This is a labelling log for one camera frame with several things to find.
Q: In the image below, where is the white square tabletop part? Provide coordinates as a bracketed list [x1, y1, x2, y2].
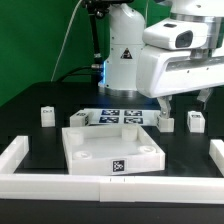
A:
[62, 124, 165, 176]

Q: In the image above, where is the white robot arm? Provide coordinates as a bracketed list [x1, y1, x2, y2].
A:
[99, 0, 224, 118]

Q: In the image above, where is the white U-shaped fence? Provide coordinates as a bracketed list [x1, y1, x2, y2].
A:
[0, 136, 224, 205]

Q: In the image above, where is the white marker tag sheet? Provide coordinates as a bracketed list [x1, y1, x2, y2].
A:
[85, 108, 160, 126]

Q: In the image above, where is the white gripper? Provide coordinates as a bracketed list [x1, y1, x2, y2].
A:
[136, 46, 224, 119]

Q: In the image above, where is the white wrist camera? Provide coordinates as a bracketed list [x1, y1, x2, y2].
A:
[142, 18, 209, 50]

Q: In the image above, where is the black cable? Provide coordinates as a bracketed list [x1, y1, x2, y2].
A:
[57, 65, 94, 83]

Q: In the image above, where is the white cable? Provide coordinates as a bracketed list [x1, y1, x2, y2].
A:
[50, 0, 84, 83]

